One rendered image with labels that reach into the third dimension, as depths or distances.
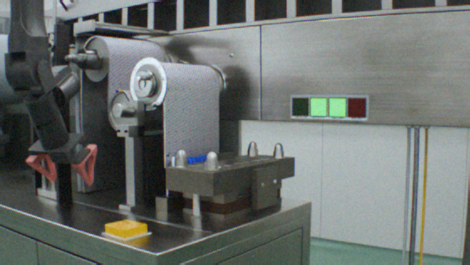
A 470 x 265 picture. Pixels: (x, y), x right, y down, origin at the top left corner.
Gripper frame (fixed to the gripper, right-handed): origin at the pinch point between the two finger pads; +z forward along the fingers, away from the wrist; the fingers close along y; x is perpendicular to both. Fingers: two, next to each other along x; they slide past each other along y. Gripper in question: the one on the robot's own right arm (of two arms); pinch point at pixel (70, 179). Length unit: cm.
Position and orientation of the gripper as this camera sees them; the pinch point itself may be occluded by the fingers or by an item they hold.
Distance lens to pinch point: 102.9
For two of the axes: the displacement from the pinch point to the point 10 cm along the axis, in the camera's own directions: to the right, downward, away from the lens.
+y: -9.4, -0.2, 3.3
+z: 1.6, 8.4, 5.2
